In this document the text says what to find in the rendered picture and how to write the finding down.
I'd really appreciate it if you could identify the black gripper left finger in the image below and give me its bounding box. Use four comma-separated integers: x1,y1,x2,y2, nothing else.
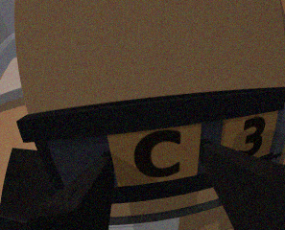
0,152,115,230

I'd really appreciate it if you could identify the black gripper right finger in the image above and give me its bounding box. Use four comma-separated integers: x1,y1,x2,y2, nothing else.
200,138,285,230

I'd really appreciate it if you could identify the brown letter tile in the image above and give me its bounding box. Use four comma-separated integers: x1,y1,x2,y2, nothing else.
220,110,279,158
107,123,201,187

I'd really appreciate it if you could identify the brown board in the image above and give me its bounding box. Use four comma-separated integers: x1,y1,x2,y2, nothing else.
14,0,285,230

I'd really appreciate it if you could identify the beige flat rectangular slab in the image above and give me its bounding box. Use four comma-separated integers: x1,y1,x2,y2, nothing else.
0,57,23,104

